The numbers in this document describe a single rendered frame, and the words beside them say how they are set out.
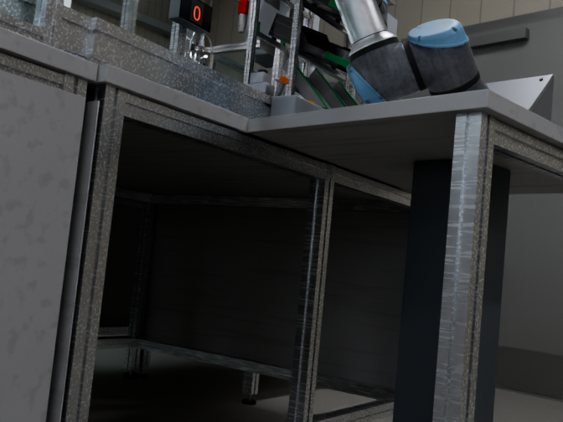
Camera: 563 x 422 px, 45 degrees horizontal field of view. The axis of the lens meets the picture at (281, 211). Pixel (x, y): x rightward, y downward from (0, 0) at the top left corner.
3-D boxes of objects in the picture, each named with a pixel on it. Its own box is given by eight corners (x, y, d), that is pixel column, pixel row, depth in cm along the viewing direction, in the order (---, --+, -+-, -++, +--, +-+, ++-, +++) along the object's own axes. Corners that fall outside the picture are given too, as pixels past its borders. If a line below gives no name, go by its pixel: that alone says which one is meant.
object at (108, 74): (443, 203, 233) (443, 194, 233) (105, 81, 110) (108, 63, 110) (151, 194, 313) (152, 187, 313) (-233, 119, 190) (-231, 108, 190)
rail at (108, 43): (341, 164, 190) (344, 126, 191) (90, 72, 117) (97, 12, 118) (324, 164, 193) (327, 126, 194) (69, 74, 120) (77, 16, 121)
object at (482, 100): (666, 192, 166) (667, 181, 166) (487, 106, 103) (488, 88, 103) (422, 194, 215) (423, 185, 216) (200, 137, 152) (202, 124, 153)
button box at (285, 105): (338, 138, 174) (340, 115, 175) (293, 119, 157) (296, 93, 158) (314, 139, 178) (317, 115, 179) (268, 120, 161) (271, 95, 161)
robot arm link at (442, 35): (483, 77, 145) (464, 19, 140) (424, 101, 149) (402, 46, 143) (473, 59, 156) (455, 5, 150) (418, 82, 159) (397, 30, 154)
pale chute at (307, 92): (350, 133, 208) (359, 122, 206) (322, 124, 199) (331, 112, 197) (308, 78, 224) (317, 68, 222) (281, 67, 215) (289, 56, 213)
